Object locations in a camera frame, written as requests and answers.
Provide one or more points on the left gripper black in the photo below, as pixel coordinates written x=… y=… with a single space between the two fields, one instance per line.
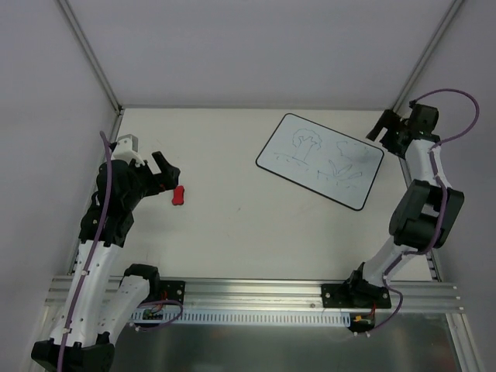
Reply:
x=156 y=177

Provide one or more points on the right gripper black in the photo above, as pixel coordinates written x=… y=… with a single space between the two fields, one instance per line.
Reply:
x=390 y=129

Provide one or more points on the red whiteboard eraser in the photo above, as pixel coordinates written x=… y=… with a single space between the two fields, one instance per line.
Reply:
x=178 y=196

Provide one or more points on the white whiteboard black rim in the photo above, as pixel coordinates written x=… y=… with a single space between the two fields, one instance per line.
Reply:
x=322 y=160

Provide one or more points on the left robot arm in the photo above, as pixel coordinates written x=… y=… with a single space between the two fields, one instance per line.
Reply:
x=86 y=331

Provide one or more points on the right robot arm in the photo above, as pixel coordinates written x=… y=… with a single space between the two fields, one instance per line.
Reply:
x=424 y=216

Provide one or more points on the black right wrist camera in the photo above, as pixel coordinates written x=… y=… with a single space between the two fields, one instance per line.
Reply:
x=423 y=118

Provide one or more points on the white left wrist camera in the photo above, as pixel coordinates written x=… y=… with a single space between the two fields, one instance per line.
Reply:
x=126 y=149

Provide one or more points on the left aluminium frame post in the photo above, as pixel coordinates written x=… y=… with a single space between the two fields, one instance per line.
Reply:
x=89 y=54

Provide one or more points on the aluminium frame post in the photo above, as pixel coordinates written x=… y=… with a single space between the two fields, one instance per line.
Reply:
x=437 y=35
x=89 y=54

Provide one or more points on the right aluminium frame post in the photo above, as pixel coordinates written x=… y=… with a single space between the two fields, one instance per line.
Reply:
x=437 y=35

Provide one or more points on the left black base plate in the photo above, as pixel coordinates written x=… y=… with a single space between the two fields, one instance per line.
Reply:
x=173 y=290

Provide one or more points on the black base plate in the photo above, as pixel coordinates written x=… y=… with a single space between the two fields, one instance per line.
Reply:
x=354 y=296
x=173 y=290

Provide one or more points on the aluminium mounting rail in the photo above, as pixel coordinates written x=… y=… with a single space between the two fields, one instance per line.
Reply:
x=305 y=295

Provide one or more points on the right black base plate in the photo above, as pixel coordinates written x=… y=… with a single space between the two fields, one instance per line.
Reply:
x=354 y=296

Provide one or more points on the white slotted cable duct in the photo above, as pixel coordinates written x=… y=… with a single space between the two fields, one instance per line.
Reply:
x=318 y=318

